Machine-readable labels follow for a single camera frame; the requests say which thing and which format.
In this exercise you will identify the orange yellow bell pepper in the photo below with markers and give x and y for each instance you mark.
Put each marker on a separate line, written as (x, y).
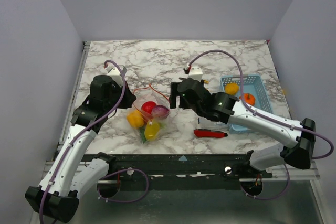
(135, 119)

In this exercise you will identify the purple onion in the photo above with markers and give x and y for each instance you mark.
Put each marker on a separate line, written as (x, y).
(161, 112)

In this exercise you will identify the small yellow orange fruit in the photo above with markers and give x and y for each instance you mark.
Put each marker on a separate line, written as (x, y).
(231, 88)

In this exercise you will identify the red apple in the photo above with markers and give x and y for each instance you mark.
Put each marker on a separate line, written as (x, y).
(148, 107)

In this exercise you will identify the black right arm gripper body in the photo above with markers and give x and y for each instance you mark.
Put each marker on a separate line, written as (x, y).
(177, 96)

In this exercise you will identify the clear plastic screw box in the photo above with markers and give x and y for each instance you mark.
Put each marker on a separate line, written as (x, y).
(204, 123)

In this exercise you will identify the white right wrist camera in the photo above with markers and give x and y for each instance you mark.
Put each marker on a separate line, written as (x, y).
(194, 73)

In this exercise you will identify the red black utility knife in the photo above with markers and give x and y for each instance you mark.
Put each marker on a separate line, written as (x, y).
(200, 133)

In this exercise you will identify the clear zip bag orange zipper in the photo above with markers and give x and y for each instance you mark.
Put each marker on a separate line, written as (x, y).
(150, 114)

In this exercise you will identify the yellow lemon squash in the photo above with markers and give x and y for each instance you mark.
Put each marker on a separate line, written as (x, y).
(151, 130)

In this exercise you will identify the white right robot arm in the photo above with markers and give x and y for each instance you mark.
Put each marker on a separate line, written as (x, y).
(296, 139)

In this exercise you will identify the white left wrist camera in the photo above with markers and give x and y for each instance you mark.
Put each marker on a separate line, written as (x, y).
(114, 73)

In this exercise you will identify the black metal base rail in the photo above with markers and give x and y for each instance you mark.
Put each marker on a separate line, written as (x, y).
(181, 172)

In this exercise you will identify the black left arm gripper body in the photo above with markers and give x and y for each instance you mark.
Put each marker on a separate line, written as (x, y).
(125, 103)

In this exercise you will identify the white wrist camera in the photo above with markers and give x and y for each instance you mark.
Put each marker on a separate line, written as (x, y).
(114, 73)
(194, 73)

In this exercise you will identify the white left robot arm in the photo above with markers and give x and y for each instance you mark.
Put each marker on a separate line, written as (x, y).
(57, 195)

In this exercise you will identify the light blue plastic basket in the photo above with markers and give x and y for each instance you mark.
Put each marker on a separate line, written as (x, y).
(254, 85)

